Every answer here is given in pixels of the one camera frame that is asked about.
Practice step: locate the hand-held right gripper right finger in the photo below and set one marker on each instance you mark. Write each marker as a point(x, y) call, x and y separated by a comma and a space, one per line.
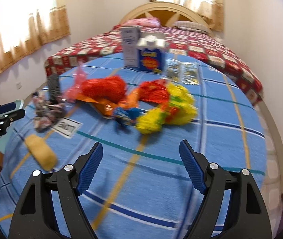
point(192, 169)

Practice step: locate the red foam net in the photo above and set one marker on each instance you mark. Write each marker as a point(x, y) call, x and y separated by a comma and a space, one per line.
point(101, 88)

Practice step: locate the white drink carton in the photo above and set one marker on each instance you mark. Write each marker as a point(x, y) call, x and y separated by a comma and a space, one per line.
point(130, 49)

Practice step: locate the bed with red patterned cover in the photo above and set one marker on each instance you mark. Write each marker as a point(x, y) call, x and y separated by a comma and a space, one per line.
point(206, 47)

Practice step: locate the yellow foam net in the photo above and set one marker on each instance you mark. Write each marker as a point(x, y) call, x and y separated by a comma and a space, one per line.
point(178, 107)

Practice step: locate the teal cartoon print basin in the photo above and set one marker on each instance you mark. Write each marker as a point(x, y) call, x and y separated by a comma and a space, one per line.
point(19, 103)

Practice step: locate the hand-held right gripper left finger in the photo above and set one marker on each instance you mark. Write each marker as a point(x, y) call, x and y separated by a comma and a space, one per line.
point(91, 169)

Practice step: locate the pale yellow foam piece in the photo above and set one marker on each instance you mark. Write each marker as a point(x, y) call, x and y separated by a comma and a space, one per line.
point(40, 153)

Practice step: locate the black foam net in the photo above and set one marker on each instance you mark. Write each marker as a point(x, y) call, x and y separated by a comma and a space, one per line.
point(53, 87)

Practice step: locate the pink pillow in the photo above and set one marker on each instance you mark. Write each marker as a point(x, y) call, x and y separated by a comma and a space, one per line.
point(146, 22)

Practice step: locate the blue plaid cloth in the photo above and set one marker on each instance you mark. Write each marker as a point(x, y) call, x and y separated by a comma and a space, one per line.
point(231, 142)

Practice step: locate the white wall socket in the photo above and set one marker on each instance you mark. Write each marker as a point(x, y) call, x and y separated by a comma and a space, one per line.
point(19, 85)

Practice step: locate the silver packet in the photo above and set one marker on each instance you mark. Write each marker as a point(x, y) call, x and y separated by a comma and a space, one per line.
point(173, 69)
point(190, 73)

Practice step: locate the cream wooden bed headboard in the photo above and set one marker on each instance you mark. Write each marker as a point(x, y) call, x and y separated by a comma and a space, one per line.
point(166, 6)

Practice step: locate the wide beige patterned curtain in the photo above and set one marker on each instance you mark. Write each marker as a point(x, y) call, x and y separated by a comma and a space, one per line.
point(31, 29)

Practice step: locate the striped pillow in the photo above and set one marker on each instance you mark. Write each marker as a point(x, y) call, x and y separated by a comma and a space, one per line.
point(191, 26)

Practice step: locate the narrow beige patterned curtain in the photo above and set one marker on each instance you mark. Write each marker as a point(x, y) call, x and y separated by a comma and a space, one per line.
point(211, 10)

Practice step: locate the red snack wrapper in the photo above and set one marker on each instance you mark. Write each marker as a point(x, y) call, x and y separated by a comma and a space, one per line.
point(153, 90)

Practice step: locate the orange snack wrapper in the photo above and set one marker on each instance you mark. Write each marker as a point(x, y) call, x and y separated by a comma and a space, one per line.
point(104, 108)

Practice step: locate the printed wrapper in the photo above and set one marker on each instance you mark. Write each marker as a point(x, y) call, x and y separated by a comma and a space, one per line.
point(43, 124)
point(51, 110)

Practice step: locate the blue carton with white cap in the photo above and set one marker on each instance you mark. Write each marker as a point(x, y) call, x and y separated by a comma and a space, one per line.
point(151, 59)

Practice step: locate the blue candy wrapper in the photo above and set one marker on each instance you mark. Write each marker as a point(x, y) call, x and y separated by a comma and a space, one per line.
point(126, 114)

